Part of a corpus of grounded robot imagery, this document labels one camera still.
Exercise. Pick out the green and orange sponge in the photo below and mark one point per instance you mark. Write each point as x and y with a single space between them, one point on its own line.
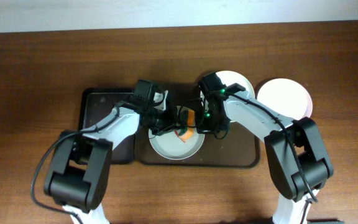
190 124

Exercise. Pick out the pale green plate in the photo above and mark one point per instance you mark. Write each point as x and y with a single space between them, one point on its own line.
178 144

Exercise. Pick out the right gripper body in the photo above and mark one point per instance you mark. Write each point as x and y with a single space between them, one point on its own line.
208 125

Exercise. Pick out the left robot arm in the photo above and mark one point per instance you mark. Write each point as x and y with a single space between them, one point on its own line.
78 174

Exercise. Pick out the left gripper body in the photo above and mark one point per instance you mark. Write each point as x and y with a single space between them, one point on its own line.
165 123

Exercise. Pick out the small black tray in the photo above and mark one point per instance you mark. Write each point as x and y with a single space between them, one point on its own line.
97 103

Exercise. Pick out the large brown serving tray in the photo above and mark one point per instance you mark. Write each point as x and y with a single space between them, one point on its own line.
237 149

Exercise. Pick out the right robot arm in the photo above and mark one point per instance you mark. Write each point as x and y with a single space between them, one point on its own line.
298 161

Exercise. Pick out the white plate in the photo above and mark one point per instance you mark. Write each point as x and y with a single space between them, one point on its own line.
239 98
287 97

